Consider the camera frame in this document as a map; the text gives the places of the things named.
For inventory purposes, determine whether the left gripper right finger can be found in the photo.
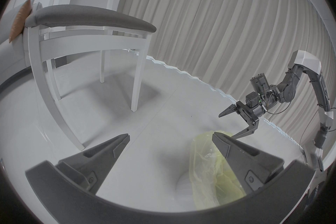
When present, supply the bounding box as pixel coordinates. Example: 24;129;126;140
212;131;285;190

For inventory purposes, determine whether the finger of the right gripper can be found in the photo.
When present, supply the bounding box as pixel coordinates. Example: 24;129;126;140
218;103;240;118
231;123;259;139

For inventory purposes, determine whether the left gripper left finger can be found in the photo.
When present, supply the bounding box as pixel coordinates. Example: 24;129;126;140
56;133;130;191

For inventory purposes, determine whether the yellow plastic bag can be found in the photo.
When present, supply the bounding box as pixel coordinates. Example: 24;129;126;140
189;131;247;210

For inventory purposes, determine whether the beige curtain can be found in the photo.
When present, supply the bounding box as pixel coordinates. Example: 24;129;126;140
117;0;336;163

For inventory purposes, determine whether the grey white chair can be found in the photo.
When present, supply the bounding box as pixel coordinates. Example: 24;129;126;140
25;0;157;151

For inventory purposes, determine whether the orange cushion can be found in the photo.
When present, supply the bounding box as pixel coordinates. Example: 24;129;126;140
9;0;33;44

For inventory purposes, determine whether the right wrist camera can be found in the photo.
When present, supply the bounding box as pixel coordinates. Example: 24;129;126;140
245;92;263;108

